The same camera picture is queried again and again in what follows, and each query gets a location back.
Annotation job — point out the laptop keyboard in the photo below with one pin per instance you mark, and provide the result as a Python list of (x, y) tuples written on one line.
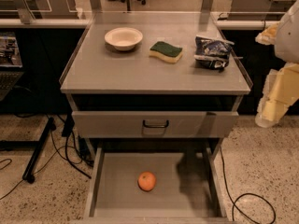
[(7, 81)]

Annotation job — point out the blue chip bag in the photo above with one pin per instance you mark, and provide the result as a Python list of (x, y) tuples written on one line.
[(212, 53)]

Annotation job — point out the green yellow sponge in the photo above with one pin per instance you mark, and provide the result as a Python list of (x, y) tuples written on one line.
[(165, 52)]

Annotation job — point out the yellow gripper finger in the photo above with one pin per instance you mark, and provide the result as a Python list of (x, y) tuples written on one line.
[(268, 36), (280, 91)]

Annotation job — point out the open middle drawer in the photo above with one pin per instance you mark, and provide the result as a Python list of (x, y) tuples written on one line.
[(136, 187)]

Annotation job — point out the grey cabinet with counter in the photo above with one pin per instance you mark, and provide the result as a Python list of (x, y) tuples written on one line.
[(101, 78)]

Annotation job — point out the closed top drawer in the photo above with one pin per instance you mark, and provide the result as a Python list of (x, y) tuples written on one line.
[(128, 124)]

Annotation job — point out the black drawer handle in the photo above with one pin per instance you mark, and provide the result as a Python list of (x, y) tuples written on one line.
[(155, 125)]

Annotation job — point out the black desk leg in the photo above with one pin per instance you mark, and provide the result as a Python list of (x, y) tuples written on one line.
[(35, 145)]

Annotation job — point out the orange fruit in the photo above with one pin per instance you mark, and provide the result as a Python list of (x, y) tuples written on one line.
[(147, 181)]

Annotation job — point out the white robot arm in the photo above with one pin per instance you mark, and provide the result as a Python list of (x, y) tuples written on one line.
[(287, 41)]

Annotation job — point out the white bowl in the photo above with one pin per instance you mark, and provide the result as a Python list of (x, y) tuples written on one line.
[(124, 38)]

